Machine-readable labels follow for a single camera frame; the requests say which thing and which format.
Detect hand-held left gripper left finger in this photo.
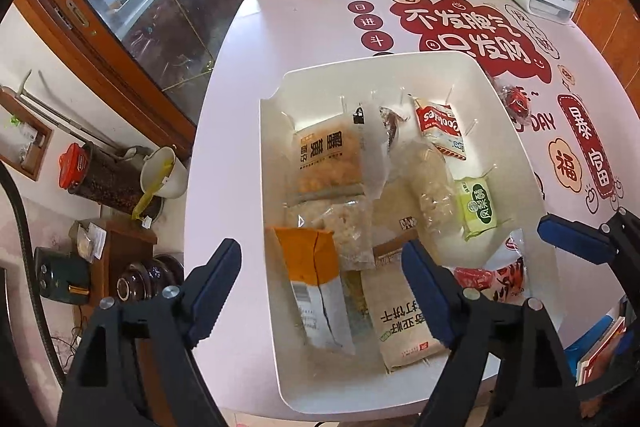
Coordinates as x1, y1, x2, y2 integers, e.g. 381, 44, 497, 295
55, 238, 243, 427

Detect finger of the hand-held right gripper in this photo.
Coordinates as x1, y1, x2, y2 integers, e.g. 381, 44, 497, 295
537, 208, 640, 265

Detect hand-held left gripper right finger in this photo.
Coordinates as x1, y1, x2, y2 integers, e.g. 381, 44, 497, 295
401, 240, 584, 427

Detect beige cracker packet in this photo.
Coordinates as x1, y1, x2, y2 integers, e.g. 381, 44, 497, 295
360, 187, 451, 370

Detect white and red chips bag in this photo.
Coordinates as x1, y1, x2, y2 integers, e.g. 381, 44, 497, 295
452, 229, 531, 305

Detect orange and white snack packet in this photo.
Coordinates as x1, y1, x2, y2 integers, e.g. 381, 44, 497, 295
265, 226, 357, 357

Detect green pastry packet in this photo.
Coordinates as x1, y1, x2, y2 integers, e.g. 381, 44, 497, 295
454, 176, 502, 242

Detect clear bag of nut snacks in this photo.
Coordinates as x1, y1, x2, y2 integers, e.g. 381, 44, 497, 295
285, 194, 378, 273

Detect white plastic bin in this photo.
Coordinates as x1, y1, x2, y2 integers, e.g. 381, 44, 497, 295
257, 51, 563, 414

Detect clear bag of rice crisps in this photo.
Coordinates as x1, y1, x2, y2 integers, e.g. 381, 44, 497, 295
387, 140, 463, 253

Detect red snack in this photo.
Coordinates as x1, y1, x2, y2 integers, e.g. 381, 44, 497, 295
495, 77, 533, 118

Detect clear bag of yellow puffs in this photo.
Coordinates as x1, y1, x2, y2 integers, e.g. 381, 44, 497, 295
287, 112, 391, 203

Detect red and white cookie packet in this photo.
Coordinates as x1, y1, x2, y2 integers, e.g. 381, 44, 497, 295
412, 96, 468, 160

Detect dark snack wrapper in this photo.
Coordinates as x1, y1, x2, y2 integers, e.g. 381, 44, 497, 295
377, 104, 408, 153

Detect stack of dark bowls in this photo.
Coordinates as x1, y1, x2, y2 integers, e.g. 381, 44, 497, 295
116, 253, 185, 303

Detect wooden stand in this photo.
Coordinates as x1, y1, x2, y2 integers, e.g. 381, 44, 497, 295
75, 217, 158, 308

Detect colourful paper stack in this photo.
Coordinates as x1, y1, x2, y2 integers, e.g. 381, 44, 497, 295
565, 302, 628, 388

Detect white cup yellow spoon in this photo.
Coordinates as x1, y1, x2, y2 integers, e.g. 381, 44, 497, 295
140, 146, 188, 200

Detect white paper sachets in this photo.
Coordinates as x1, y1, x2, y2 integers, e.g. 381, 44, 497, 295
75, 221, 107, 263

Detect red lidded jar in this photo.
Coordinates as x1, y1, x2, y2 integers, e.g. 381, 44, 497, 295
58, 142, 151, 214

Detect dark green device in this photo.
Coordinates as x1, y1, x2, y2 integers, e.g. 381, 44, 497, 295
34, 246, 91, 305

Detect pink printed tablecloth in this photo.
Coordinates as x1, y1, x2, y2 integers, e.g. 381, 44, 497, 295
185, 0, 640, 413

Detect metal rod rack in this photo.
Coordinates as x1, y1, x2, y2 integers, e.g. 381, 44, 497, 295
15, 70, 126, 153

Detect wooden side cabinet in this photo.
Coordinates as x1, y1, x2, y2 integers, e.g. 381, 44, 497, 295
570, 0, 640, 58

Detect glass door cabinet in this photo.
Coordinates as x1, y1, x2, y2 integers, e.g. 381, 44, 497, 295
25, 0, 281, 153

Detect black cable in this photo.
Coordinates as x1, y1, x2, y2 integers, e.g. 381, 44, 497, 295
0, 164, 68, 388

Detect wooden wall shelf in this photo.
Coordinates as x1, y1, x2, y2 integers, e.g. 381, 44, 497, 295
0, 86, 53, 182

